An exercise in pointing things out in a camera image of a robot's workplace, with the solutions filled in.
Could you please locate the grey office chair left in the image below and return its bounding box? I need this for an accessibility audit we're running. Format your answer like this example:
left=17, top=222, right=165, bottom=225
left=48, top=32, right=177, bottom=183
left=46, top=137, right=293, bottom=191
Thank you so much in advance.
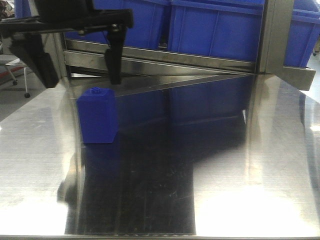
left=0, top=53, right=32, bottom=99

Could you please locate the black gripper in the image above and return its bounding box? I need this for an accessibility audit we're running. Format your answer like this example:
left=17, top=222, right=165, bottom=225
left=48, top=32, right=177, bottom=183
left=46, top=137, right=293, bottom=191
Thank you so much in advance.
left=0, top=0, right=134, bottom=88

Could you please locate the blue bin right lower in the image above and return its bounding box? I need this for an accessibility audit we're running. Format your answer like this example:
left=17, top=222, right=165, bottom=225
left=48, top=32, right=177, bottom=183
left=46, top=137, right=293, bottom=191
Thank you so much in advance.
left=168, top=0, right=320, bottom=68

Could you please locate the steel shelf frame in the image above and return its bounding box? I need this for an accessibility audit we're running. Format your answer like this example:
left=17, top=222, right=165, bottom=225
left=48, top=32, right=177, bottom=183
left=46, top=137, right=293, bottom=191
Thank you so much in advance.
left=46, top=0, right=316, bottom=91

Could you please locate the blue bin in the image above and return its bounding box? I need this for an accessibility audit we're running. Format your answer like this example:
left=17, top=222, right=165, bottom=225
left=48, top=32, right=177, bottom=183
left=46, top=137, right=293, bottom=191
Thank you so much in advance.
left=9, top=0, right=170, bottom=50
left=168, top=0, right=320, bottom=68

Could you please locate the blue block part with knob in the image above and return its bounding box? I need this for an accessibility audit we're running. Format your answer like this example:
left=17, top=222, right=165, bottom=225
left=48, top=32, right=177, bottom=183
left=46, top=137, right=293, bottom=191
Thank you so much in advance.
left=76, top=87, right=119, bottom=144

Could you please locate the blue bin left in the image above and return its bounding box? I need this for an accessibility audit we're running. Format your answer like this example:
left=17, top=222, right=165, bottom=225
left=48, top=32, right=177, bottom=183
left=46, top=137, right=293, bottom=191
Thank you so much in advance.
left=9, top=0, right=170, bottom=50

